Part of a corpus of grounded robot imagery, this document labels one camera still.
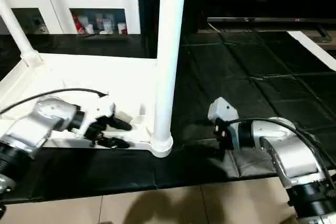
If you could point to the white plastic table top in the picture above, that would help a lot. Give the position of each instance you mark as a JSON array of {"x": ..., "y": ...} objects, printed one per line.
[{"x": 79, "y": 77}]

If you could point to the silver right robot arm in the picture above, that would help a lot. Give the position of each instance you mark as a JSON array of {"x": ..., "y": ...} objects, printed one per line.
[{"x": 283, "y": 150}]

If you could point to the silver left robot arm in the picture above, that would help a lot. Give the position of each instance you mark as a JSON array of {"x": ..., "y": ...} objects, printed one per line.
[{"x": 37, "y": 124}]

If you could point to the black work mat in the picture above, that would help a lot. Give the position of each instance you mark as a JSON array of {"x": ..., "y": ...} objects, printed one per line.
[{"x": 252, "y": 93}]

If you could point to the long black bar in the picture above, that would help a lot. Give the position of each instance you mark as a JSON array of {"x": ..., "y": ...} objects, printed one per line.
[{"x": 273, "y": 20}]

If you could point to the flat white board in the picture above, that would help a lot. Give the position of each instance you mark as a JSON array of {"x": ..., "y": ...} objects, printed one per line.
[{"x": 315, "y": 48}]

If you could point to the white glass-door cabinet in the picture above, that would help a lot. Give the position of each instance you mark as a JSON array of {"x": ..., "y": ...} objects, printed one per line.
[{"x": 68, "y": 1}]

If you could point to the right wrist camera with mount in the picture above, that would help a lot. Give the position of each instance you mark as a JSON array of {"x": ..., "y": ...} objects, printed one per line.
[{"x": 223, "y": 109}]

